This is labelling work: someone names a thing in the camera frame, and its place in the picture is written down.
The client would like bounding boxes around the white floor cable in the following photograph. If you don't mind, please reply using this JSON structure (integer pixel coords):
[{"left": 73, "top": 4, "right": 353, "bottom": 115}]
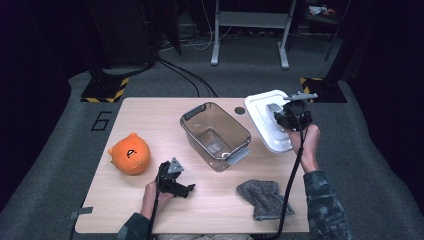
[{"left": 159, "top": 0, "right": 234, "bottom": 53}]

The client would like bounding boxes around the white box lid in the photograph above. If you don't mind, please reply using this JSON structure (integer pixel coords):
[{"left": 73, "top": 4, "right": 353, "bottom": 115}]
[{"left": 244, "top": 89, "right": 301, "bottom": 154}]

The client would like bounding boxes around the clear grey storage box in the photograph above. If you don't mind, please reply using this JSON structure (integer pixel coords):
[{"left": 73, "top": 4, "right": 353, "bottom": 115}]
[{"left": 179, "top": 101, "right": 252, "bottom": 173}]

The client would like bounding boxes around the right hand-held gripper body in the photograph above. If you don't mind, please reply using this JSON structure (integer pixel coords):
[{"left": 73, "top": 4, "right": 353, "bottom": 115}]
[{"left": 283, "top": 92, "right": 319, "bottom": 132}]

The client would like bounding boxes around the left hand-held gripper cable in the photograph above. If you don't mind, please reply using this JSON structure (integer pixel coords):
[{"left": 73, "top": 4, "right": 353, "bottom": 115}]
[{"left": 146, "top": 163, "right": 168, "bottom": 240}]

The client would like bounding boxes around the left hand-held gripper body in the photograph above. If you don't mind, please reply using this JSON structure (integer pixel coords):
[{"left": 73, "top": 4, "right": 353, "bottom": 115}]
[{"left": 155, "top": 157, "right": 186, "bottom": 194}]

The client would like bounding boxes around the black floor cable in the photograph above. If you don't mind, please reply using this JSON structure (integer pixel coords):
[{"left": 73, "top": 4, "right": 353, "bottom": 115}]
[
  {"left": 159, "top": 58, "right": 219, "bottom": 98},
  {"left": 156, "top": 59, "right": 201, "bottom": 98}
]

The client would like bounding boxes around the colourful clutter on shelf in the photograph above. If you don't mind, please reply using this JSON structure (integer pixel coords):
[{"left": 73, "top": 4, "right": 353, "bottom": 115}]
[{"left": 308, "top": 4, "right": 337, "bottom": 17}]

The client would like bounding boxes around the grey tape strip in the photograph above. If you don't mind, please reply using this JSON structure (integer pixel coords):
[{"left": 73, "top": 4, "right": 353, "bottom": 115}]
[{"left": 69, "top": 206, "right": 94, "bottom": 220}]

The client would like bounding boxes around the person's right hand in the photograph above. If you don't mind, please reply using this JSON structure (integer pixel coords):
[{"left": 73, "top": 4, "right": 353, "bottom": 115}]
[{"left": 287, "top": 123, "right": 322, "bottom": 174}]

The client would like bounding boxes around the right hand-held gripper cable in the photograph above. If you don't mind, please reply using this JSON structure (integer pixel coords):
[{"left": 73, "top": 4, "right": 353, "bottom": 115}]
[{"left": 266, "top": 106, "right": 309, "bottom": 240}]

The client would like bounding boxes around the hand-held gripper cable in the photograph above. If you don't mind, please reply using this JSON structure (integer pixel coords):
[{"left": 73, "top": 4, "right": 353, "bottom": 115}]
[
  {"left": 146, "top": 163, "right": 168, "bottom": 240},
  {"left": 266, "top": 106, "right": 309, "bottom": 240}
]

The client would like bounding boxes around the dark cabinet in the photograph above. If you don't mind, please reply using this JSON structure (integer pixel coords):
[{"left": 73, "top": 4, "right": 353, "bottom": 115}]
[{"left": 88, "top": 0, "right": 158, "bottom": 69}]

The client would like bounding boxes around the orange plush toy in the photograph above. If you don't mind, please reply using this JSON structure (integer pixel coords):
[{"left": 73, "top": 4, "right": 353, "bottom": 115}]
[{"left": 107, "top": 132, "right": 152, "bottom": 176}]

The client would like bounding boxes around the grey fuzzy cloth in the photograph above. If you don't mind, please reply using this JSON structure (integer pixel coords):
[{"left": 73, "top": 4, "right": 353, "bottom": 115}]
[{"left": 236, "top": 179, "right": 296, "bottom": 222}]

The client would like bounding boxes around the white metal desk frame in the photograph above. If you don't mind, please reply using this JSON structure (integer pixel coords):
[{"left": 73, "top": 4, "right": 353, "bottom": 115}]
[{"left": 210, "top": 0, "right": 298, "bottom": 70}]

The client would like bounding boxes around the person's left hand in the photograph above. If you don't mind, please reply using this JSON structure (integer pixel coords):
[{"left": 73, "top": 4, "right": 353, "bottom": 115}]
[{"left": 140, "top": 180, "right": 174, "bottom": 221}]

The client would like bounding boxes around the black striped stand base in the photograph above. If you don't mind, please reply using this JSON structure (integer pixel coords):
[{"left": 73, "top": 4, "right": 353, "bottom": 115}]
[
  {"left": 299, "top": 77, "right": 348, "bottom": 104},
  {"left": 80, "top": 77, "right": 130, "bottom": 104}
]

